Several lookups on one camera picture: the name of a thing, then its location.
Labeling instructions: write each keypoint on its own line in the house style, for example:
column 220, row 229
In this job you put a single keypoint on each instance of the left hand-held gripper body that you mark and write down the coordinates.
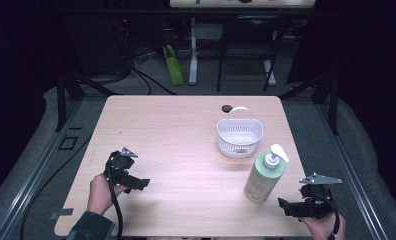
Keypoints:
column 121, row 163

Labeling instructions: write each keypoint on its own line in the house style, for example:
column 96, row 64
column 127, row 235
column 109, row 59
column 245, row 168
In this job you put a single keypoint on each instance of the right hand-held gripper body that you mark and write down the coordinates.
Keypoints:
column 317, row 196

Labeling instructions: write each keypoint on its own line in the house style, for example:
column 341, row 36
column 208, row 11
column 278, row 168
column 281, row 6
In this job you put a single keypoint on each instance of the green pump soap bottle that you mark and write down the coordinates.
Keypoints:
column 265, row 176

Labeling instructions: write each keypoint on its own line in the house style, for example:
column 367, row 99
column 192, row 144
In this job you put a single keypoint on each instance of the white plastic basket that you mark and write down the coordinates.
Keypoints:
column 239, row 136

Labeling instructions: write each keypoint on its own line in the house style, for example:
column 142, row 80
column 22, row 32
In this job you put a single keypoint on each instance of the person's right hand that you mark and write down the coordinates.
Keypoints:
column 321, row 228

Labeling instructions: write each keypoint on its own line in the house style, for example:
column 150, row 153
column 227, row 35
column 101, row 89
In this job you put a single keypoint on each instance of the person's left hand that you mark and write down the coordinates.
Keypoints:
column 100, row 195

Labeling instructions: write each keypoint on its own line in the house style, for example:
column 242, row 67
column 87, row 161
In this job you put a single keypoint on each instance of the green bag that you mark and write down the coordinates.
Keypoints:
column 173, row 65

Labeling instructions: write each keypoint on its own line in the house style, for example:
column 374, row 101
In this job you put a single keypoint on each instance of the black round table grommet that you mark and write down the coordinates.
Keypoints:
column 226, row 108

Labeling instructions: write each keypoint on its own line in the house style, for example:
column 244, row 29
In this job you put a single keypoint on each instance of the black chair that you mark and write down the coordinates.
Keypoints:
column 251, row 50

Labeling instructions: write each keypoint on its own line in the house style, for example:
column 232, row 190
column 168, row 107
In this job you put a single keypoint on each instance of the white desk with legs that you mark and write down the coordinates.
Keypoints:
column 219, row 20

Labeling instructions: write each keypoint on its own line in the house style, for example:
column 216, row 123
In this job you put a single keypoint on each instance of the black metal frame stand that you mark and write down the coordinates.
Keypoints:
column 67, row 95
column 322, row 93

